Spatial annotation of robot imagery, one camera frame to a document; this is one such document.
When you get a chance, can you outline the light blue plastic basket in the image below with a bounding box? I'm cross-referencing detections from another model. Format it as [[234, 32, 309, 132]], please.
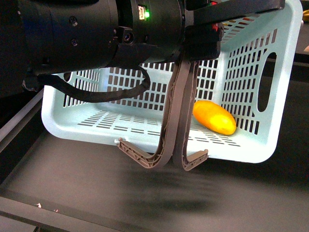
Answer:
[[42, 0, 302, 163]]

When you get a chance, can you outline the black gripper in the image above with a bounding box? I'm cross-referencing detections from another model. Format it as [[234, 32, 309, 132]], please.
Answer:
[[183, 0, 285, 60]]

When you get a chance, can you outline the yellow mango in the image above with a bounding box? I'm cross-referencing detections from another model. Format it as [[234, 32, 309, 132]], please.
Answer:
[[193, 101, 236, 135]]

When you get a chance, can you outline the black sleeved cable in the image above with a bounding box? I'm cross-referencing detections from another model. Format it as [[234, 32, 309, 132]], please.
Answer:
[[36, 65, 152, 103]]

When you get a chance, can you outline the grey basket handle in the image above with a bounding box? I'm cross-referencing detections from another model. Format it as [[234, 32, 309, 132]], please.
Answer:
[[118, 52, 190, 169], [172, 61, 209, 171]]

